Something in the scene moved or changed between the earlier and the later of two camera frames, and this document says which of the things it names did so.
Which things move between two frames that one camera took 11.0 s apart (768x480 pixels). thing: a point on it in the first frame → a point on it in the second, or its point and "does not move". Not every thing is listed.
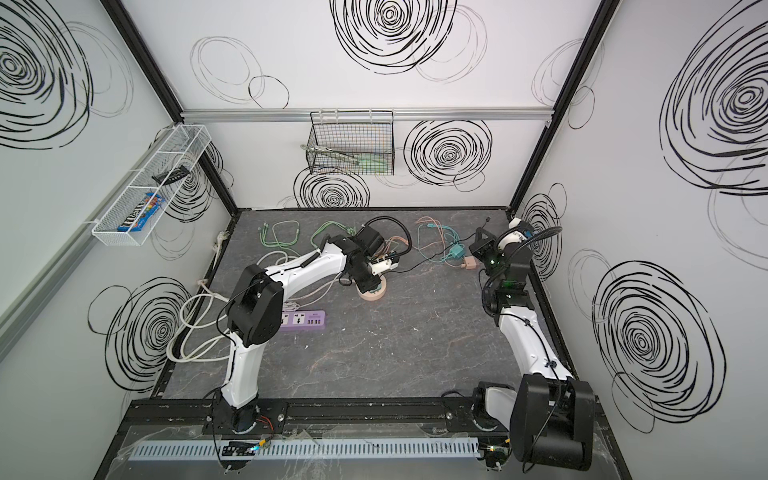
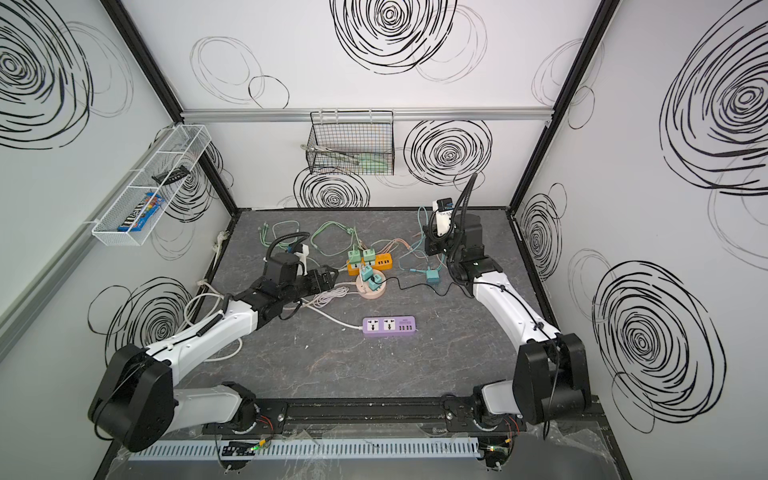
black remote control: [174, 175] does not move
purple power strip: [303, 320] → [384, 325]
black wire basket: [352, 142] does not move
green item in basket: [370, 165] does not move
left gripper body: [365, 281] → [324, 279]
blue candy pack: [143, 213] does not move
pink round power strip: [371, 296] does not move
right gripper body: [480, 245] → [432, 238]
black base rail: [183, 417] does not move
